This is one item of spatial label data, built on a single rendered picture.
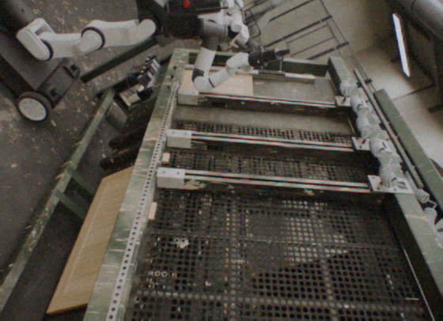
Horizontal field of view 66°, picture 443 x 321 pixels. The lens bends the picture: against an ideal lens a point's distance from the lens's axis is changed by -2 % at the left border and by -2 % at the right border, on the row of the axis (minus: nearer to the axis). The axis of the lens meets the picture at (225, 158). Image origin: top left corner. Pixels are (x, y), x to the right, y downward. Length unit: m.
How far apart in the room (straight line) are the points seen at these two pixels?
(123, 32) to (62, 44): 0.40
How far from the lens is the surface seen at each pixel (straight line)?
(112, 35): 2.25
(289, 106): 2.22
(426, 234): 1.65
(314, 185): 1.67
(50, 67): 2.62
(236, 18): 2.12
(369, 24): 11.70
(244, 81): 2.48
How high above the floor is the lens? 1.73
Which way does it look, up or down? 19 degrees down
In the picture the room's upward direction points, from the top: 69 degrees clockwise
